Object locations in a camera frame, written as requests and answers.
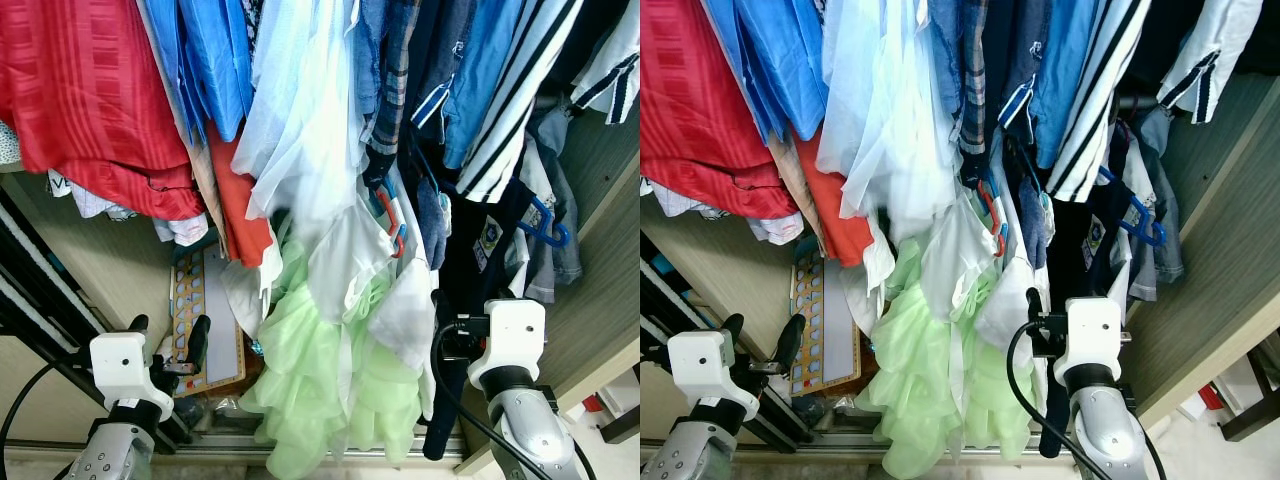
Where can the white shirt black trim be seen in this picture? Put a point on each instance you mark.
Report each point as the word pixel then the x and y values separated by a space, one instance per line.
pixel 615 70
pixel 1205 60

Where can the dark plaid shirt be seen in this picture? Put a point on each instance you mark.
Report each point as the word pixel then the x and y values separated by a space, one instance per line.
pixel 390 90
pixel 975 90

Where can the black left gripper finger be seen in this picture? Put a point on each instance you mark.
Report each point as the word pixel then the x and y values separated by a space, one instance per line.
pixel 199 345
pixel 790 342
pixel 140 325
pixel 734 324

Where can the blue clothes hanger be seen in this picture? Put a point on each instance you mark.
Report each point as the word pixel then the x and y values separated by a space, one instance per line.
pixel 1145 235
pixel 545 240

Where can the white blouse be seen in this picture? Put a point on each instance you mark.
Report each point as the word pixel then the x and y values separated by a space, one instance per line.
pixel 400 310
pixel 1005 310

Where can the blue denim shirt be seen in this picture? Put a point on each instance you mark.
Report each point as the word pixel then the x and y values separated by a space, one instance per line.
pixel 490 70
pixel 1065 70

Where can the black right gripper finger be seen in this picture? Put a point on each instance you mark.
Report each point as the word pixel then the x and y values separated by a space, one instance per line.
pixel 440 305
pixel 1036 305

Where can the folded white clothes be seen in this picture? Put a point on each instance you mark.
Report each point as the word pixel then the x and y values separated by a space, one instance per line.
pixel 780 228
pixel 185 230

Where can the navy garment with badge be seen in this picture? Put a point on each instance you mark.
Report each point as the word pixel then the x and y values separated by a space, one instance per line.
pixel 470 270
pixel 1085 270

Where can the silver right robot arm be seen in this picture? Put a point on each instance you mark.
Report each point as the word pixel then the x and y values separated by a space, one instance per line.
pixel 1110 430
pixel 530 430

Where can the white sheer garment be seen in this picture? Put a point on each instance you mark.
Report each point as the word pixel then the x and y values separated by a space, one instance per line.
pixel 300 120
pixel 890 120

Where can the grey denim garment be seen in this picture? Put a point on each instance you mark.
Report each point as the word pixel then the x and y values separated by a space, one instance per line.
pixel 1160 180
pixel 560 180

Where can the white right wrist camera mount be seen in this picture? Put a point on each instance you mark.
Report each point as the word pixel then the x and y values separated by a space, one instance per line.
pixel 1092 335
pixel 515 335

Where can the red striped garment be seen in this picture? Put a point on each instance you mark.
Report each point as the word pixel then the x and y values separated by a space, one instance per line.
pixel 80 90
pixel 710 90

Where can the bright blue shirt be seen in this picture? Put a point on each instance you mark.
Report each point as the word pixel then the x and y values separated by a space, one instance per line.
pixel 790 60
pixel 215 60

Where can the black sliding door track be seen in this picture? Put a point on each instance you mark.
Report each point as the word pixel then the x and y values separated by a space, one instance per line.
pixel 665 300
pixel 40 310

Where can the light green ruffled dress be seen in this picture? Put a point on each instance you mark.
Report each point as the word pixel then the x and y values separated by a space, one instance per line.
pixel 300 380
pixel 910 380

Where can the orange garment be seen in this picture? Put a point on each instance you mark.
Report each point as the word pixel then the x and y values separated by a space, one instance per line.
pixel 238 205
pixel 835 210

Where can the red clothes hanger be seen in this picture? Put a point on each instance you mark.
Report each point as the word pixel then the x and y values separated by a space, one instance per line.
pixel 995 225
pixel 397 235

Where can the colourful toy board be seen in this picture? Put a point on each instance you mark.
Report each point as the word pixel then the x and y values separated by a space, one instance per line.
pixel 830 340
pixel 218 340

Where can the white black striped shirt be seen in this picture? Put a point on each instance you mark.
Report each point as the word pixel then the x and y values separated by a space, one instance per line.
pixel 520 110
pixel 1100 110

